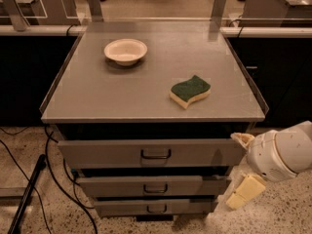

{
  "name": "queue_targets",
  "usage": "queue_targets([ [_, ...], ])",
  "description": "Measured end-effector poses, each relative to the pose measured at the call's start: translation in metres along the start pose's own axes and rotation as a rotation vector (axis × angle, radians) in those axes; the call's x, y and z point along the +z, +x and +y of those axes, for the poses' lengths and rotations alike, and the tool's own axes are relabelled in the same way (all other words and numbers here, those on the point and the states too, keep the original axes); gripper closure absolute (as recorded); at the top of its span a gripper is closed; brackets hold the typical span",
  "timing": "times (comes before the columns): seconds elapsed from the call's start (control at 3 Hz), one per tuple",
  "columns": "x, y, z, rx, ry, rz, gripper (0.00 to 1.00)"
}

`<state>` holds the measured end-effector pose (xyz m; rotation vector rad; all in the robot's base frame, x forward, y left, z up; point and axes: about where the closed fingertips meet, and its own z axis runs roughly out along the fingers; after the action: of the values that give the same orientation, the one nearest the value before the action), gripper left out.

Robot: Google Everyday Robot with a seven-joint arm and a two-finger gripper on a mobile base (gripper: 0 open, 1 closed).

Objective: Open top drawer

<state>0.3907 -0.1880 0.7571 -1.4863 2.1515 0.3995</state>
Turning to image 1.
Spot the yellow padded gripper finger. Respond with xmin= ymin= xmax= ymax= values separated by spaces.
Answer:
xmin=230 ymin=133 xmax=254 ymax=148
xmin=226 ymin=174 xmax=266 ymax=210

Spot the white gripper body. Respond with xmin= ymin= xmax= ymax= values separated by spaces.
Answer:
xmin=247 ymin=130 xmax=296 ymax=182

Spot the grey top drawer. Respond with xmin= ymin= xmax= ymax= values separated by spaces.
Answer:
xmin=58 ymin=138 xmax=245 ymax=169

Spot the grey drawer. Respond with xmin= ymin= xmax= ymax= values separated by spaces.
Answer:
xmin=78 ymin=175 xmax=230 ymax=198
xmin=58 ymin=138 xmax=245 ymax=169
xmin=94 ymin=198 xmax=217 ymax=217

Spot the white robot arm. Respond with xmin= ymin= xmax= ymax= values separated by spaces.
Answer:
xmin=226 ymin=121 xmax=312 ymax=210

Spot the grey middle drawer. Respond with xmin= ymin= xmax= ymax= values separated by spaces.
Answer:
xmin=78 ymin=175 xmax=230 ymax=198

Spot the grey metal drawer cabinet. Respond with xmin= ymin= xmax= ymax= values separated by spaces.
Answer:
xmin=39 ymin=19 xmax=270 ymax=220

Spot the grey bottom drawer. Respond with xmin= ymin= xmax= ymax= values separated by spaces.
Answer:
xmin=94 ymin=198 xmax=217 ymax=217

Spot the green and yellow sponge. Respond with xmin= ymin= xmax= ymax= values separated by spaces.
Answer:
xmin=170 ymin=75 xmax=211 ymax=109

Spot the grey background desk right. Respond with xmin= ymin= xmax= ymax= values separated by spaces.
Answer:
xmin=239 ymin=0 xmax=312 ymax=27

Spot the grey background desk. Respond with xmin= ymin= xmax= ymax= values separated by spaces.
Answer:
xmin=15 ymin=0 xmax=80 ymax=25
xmin=239 ymin=0 xmax=312 ymax=27

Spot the white ceramic bowl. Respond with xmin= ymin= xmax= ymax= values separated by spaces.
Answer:
xmin=103 ymin=39 xmax=147 ymax=66

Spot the grey background desk left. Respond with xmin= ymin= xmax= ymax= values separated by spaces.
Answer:
xmin=15 ymin=0 xmax=80 ymax=25

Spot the black floor bar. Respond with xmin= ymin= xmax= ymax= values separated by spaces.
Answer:
xmin=8 ymin=154 xmax=46 ymax=234

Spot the grey right post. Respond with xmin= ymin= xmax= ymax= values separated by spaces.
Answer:
xmin=211 ymin=0 xmax=226 ymax=19

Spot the grey post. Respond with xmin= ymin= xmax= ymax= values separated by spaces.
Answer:
xmin=2 ymin=0 xmax=27 ymax=32
xmin=87 ymin=0 xmax=103 ymax=22
xmin=211 ymin=0 xmax=226 ymax=19

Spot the grey middle post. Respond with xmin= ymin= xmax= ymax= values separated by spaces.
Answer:
xmin=87 ymin=0 xmax=103 ymax=22

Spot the black floor cable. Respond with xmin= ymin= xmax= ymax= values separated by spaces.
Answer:
xmin=0 ymin=125 xmax=98 ymax=234

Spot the white horizontal rail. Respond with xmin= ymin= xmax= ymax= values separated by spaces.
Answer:
xmin=0 ymin=25 xmax=312 ymax=38

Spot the grey left post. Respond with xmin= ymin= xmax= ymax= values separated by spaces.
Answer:
xmin=2 ymin=0 xmax=27 ymax=32

